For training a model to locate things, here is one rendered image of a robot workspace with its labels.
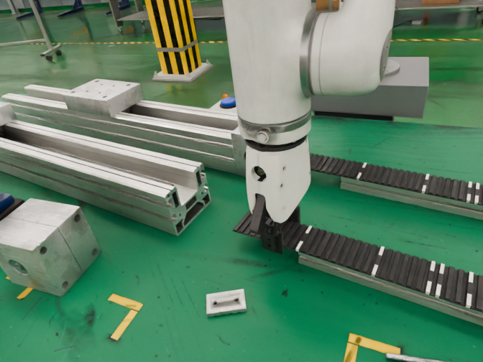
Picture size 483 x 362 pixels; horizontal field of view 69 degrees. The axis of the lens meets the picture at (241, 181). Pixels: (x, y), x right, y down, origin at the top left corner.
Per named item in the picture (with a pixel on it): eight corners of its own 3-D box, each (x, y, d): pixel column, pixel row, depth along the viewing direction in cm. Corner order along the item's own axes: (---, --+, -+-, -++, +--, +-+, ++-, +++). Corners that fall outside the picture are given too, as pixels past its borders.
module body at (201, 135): (259, 151, 77) (256, 115, 72) (236, 174, 70) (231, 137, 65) (43, 109, 114) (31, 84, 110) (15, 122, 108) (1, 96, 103)
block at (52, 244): (111, 240, 58) (90, 196, 53) (62, 297, 50) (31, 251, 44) (65, 231, 62) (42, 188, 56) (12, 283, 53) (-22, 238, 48)
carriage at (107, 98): (147, 108, 89) (139, 82, 85) (115, 128, 81) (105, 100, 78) (105, 102, 96) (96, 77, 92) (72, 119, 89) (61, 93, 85)
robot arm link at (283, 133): (290, 132, 35) (292, 158, 37) (321, 98, 41) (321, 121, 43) (221, 121, 39) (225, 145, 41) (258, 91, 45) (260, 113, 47)
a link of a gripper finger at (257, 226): (251, 223, 40) (263, 242, 44) (276, 168, 43) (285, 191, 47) (241, 220, 40) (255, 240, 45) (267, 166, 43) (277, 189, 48)
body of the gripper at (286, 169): (285, 151, 36) (290, 231, 42) (320, 111, 43) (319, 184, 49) (225, 140, 40) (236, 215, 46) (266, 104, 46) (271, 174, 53)
